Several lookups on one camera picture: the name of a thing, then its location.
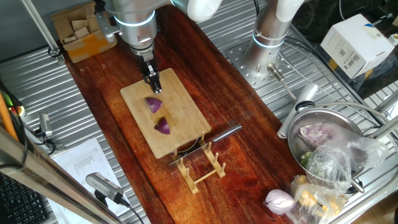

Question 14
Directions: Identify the metal cable connector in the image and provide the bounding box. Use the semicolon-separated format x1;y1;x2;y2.
267;63;298;101

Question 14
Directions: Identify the thin metal rod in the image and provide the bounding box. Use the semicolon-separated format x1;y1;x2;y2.
21;0;62;57

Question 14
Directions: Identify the wrist camera on silver bracket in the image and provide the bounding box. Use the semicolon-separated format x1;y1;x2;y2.
94;0;121;44

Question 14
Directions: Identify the shiny metal bar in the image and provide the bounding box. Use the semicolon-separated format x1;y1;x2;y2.
0;126;124;224

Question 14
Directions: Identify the metal clamp right edge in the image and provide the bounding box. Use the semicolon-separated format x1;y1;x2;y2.
37;112;54;140

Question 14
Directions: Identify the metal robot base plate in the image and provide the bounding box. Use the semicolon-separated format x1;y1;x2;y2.
222;39;301;90

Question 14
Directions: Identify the purple onion wedge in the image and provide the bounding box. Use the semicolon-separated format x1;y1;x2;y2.
154;116;171;135
144;96;164;114

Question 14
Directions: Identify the clear bag of greens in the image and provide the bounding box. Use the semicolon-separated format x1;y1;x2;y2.
306;145;353;194

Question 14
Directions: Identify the grey hose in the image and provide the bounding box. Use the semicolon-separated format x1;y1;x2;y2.
313;101;398;126

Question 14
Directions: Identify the plastic bag of chopped onion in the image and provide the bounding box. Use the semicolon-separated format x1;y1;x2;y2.
298;121;389;175

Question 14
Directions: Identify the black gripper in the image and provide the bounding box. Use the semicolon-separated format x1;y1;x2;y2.
136;50;164;95

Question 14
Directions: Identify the clear bag of yellow food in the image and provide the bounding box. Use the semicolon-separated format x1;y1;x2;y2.
286;174;348;224

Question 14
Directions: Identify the peeled purple onion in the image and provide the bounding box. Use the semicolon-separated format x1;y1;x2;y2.
263;189;295;216

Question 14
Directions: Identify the white cardboard box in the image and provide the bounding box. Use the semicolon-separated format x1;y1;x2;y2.
320;13;395;80

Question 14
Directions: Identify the metal pipe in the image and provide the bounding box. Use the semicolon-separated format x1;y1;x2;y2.
368;90;398;140

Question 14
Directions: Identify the printed paper sheet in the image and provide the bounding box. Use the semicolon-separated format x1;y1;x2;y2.
48;138;139;224

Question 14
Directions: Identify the steel cleaver knife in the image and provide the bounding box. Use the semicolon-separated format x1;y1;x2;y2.
169;124;243;166

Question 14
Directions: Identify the steel bowl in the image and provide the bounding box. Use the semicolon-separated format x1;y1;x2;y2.
287;107;366;194

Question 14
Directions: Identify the brown cardboard box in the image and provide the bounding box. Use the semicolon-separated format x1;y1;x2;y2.
51;1;118;64

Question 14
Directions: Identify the black keyboard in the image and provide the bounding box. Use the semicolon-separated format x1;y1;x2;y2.
0;172;49;224

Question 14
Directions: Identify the orange pole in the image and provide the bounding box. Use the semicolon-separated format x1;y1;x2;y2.
0;91;19;141

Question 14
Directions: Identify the bamboo cutting board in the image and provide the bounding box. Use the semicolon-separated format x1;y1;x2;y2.
119;67;212;159

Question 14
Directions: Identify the wooden peg rack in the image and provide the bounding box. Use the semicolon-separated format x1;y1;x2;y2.
172;131;227;195

